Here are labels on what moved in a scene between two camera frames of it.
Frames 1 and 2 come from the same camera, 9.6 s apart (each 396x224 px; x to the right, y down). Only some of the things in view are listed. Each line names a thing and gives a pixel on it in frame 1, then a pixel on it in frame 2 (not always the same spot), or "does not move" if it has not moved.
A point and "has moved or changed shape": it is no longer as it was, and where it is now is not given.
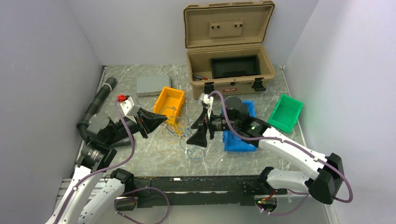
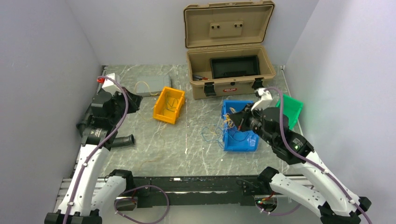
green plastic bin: x=285 y=113 does not move
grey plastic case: x=146 y=86 does not move
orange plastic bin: x=169 y=102 does not move
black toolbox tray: x=234 y=66 does not move
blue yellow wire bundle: x=174 y=129 has moved or changed shape
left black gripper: x=141 y=126 -> x=124 y=101
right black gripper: x=209 y=127 -> x=245 y=116
